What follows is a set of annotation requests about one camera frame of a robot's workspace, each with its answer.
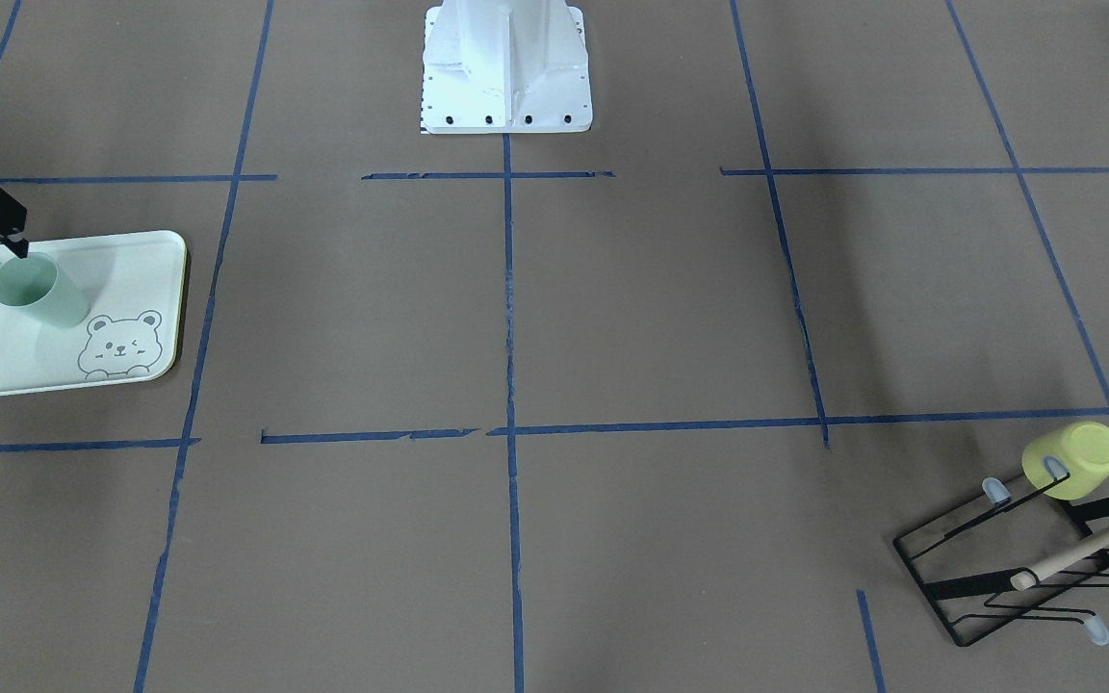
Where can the light green plastic cup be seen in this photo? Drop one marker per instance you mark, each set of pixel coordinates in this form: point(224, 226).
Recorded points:
point(38, 288)

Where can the cream bear print tray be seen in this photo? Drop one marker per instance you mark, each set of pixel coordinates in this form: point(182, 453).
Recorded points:
point(134, 284)

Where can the yellow plastic cup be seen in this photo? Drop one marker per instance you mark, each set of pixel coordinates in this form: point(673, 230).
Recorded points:
point(1070, 462)

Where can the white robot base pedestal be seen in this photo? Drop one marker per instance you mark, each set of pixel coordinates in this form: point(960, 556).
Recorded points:
point(505, 67)

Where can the black wire cup rack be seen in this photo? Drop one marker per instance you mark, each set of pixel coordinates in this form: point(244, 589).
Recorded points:
point(1009, 555)

